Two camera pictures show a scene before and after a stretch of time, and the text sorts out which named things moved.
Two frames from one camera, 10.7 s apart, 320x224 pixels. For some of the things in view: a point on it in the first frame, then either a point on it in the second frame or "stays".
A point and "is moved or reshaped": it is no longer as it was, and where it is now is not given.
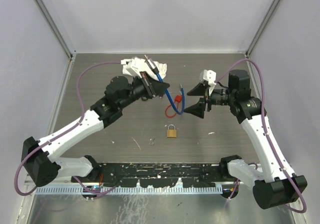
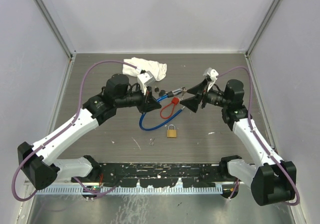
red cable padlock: x=177 y=99 is moved or reshaped
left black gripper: x=150 y=94 → x=148 y=102
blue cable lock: x=155 y=70 → x=169 y=94
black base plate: x=157 y=175 stays
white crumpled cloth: x=161 y=68 stays
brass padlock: x=171 y=133 stays
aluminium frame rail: x=29 y=182 stays
